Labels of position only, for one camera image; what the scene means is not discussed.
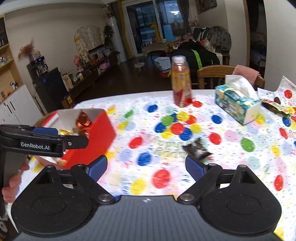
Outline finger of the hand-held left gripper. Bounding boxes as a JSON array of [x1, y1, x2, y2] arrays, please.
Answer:
[[0, 125, 60, 136], [57, 134, 90, 151]]

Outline slatted wooden chair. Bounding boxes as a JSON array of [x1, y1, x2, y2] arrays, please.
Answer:
[[198, 65, 265, 90]]

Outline yellow giraffe toy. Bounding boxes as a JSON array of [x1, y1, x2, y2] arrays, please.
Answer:
[[150, 23, 161, 43]]

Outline teal tissue box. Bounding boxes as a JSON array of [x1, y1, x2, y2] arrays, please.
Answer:
[[215, 75, 262, 126]]

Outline person's left hand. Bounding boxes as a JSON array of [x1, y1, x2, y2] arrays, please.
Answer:
[[2, 162, 30, 203]]

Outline balloon print tablecloth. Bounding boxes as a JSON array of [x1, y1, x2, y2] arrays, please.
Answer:
[[23, 75, 296, 241]]

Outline dark television cabinet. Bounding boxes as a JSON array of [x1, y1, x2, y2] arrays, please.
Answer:
[[61, 54, 118, 108]]

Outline open dark snack wrapper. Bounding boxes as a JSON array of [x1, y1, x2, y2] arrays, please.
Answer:
[[259, 97, 292, 115]]

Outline white cabinet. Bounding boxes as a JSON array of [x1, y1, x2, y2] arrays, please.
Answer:
[[0, 84, 44, 127]]

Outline orange juice bottle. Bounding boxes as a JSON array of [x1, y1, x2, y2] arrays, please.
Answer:
[[171, 56, 193, 107]]

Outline pink flower bunch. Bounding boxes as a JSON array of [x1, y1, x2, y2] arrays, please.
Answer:
[[73, 56, 84, 70]]

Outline purple candy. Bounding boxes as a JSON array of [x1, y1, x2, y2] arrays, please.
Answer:
[[183, 137, 213, 161]]

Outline shiny red-brown snack packet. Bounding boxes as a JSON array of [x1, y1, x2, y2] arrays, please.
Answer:
[[76, 112, 93, 137]]

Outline yellow paper bag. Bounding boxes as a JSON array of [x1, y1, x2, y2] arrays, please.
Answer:
[[61, 74, 74, 91]]

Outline dried flower vase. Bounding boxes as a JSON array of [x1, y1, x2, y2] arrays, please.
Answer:
[[18, 40, 35, 62]]

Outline red cardboard box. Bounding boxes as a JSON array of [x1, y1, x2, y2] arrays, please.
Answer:
[[44, 108, 116, 169]]

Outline yellow curtain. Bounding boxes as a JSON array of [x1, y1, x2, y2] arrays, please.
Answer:
[[117, 1, 130, 58]]

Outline grey curtain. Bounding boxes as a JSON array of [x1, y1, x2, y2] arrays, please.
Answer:
[[177, 0, 192, 33]]

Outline sliding glass door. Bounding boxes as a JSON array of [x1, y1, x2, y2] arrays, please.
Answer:
[[121, 0, 185, 56]]

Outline wooden wall shelf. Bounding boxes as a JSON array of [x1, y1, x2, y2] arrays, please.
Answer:
[[0, 14, 23, 98]]

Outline black backpack green stripe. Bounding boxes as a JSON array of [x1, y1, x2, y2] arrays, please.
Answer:
[[177, 42, 220, 70]]

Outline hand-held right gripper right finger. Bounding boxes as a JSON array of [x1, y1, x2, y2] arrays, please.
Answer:
[[176, 155, 262, 205]]

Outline white standing air conditioner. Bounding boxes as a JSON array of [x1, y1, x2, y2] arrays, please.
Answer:
[[108, 16, 126, 63]]

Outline patterned television cover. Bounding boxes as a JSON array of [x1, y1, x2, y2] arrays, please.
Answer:
[[74, 25, 105, 61]]

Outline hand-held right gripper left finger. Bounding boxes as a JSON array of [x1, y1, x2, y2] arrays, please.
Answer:
[[30, 155, 115, 205]]

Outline green potted plant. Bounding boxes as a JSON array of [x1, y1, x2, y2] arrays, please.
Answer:
[[103, 24, 115, 44]]

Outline pink cloth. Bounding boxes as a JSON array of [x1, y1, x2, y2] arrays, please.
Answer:
[[232, 65, 260, 86]]

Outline grey jacket pile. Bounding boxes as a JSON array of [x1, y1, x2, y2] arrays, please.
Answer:
[[207, 25, 232, 51]]

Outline low coffee table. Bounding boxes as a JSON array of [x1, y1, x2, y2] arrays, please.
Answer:
[[142, 43, 169, 56]]

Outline blue clothes pile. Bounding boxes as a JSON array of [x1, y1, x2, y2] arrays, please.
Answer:
[[154, 56, 173, 70]]

